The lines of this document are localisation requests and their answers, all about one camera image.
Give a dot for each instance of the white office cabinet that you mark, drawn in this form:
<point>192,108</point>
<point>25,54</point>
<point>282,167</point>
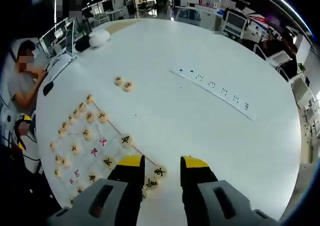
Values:
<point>302,92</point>

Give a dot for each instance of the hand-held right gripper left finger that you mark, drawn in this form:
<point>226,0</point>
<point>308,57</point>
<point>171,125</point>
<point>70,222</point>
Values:
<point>127,178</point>

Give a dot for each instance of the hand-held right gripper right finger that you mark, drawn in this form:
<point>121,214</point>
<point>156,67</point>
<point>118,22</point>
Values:
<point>197,178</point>

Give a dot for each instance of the black computer mouse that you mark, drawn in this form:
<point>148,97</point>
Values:
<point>48,88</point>

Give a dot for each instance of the white round pot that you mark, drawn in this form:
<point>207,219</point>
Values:
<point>99,38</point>

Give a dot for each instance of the curved ceiling light strip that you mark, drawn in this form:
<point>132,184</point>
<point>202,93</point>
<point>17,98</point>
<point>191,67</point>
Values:
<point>295,8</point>

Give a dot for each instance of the black round pouch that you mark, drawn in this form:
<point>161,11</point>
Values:
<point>82,44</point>

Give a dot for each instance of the white mesh office chair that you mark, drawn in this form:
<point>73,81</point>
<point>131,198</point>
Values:
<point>235,23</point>

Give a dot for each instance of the small potted plant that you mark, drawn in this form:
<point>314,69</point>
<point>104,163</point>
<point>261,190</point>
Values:
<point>301,66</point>

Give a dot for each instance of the white laptop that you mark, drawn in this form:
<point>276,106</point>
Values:
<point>60,63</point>

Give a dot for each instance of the white red-lined chessboard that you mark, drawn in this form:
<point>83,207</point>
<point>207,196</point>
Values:
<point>100,141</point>

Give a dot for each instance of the group of wooden chess pieces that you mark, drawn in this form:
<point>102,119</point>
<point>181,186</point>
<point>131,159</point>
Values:
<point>127,141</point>

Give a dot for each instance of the purple wall screen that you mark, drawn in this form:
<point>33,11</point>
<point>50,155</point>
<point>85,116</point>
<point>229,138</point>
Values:
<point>273,20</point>

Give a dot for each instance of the white chair frame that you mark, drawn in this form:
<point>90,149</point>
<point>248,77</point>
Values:
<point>32,151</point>

